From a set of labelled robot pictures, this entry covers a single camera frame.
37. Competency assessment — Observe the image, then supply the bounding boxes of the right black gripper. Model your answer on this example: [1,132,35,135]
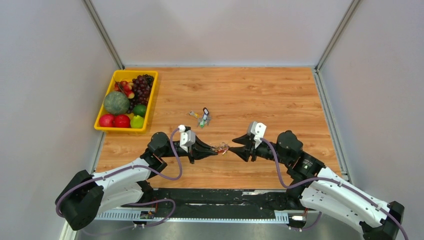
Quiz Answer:
[228,134,290,166]

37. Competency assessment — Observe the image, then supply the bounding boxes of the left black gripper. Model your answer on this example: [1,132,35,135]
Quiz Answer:
[159,135,218,165]

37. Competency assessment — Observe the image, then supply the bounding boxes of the red keyring with silver keys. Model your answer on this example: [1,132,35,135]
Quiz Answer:
[211,142,230,155]

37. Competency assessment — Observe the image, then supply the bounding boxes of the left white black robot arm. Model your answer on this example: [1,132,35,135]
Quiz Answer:
[55,128,218,231]

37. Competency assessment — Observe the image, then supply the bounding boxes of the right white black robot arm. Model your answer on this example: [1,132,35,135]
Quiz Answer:
[229,130,409,240]

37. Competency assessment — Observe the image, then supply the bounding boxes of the green lime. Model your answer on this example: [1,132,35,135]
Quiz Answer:
[132,104,147,118]

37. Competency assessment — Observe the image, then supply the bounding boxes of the red apple right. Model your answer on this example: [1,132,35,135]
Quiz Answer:
[113,114,131,128]

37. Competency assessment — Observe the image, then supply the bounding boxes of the red apple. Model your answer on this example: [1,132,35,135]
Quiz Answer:
[98,114,115,128]
[113,114,131,128]

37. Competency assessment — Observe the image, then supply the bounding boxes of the yellow plastic fruit tray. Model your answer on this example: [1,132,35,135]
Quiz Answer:
[94,70,159,134]

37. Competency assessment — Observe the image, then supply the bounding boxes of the dark purple grape bunch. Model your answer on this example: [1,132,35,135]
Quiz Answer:
[127,74,155,113]

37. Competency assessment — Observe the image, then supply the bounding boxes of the green round melon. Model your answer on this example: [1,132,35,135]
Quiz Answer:
[103,91,130,115]

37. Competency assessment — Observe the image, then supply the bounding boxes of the red apple left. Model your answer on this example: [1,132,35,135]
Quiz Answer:
[98,114,115,128]

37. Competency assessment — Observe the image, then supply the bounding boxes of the small red apples cluster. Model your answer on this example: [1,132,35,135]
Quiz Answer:
[113,80,135,99]

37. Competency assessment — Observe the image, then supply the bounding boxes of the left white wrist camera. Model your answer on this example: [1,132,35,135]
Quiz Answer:
[178,124,196,153]

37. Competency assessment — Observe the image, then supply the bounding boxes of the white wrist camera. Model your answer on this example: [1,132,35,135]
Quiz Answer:
[178,124,196,153]
[247,121,267,149]

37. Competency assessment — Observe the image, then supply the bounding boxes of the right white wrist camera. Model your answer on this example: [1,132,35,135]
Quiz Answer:
[247,121,267,149]

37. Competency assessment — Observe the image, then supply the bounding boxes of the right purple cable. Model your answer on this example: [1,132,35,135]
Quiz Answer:
[259,137,410,240]

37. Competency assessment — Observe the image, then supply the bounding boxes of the purple cable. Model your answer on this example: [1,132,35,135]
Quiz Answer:
[54,127,184,236]
[259,137,410,240]

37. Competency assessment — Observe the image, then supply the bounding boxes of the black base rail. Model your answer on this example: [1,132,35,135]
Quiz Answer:
[120,187,319,220]

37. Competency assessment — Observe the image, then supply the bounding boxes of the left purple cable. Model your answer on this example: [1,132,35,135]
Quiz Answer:
[54,127,184,236]

